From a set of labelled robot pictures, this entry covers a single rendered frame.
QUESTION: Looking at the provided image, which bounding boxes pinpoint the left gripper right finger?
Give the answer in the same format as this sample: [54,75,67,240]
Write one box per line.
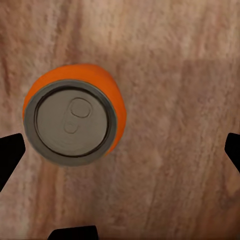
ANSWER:
[224,132,240,172]

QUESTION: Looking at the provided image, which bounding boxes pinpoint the can of soda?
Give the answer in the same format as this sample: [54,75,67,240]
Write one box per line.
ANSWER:
[22,64,126,168]

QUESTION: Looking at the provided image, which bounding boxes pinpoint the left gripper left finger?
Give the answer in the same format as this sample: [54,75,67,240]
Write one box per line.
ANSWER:
[0,133,26,192]

